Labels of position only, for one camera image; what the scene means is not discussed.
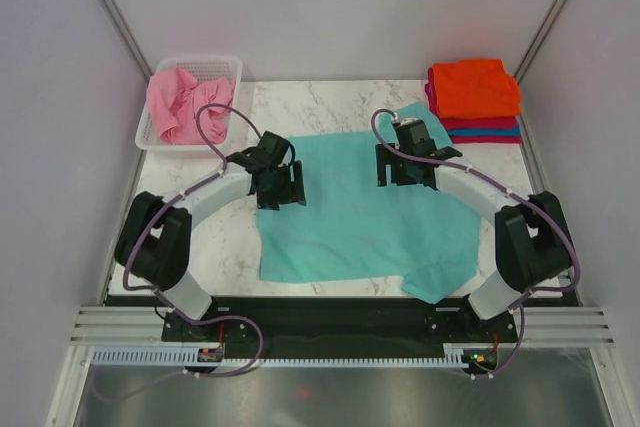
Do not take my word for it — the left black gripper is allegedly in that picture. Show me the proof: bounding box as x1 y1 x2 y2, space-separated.
256 161 305 211

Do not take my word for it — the teal t shirt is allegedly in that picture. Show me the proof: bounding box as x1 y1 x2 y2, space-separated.
256 131 481 304

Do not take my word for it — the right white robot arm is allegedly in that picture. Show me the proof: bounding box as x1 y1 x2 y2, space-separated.
371 109 579 341

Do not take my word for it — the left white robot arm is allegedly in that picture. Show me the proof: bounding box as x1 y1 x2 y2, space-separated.
114 131 306 340

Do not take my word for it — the bottom magenta folded t shirt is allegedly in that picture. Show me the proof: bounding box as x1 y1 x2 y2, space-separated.
451 136 522 145

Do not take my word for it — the orange folded t shirt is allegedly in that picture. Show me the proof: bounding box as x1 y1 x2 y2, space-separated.
429 58 521 120

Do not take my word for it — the blue folded t shirt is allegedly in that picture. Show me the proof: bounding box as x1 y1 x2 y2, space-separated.
447 127 521 139

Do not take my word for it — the pink t shirt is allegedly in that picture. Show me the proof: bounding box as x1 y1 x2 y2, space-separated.
146 67 236 145

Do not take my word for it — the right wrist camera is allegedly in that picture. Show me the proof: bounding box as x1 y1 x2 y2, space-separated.
391 116 424 129

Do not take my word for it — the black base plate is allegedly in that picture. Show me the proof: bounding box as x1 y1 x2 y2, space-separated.
162 297 517 359

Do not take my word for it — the white slotted cable duct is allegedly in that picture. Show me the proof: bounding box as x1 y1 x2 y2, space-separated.
91 346 488 369

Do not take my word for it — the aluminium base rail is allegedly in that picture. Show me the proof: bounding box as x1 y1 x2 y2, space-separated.
70 306 615 348

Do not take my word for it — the right aluminium frame post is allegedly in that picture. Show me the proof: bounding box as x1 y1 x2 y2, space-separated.
514 0 570 84

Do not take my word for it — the aluminium frame post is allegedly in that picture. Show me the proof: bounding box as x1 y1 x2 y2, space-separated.
514 0 570 84
98 0 153 80

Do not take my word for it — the left aluminium frame post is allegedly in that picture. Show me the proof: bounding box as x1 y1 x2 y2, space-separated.
98 0 153 80

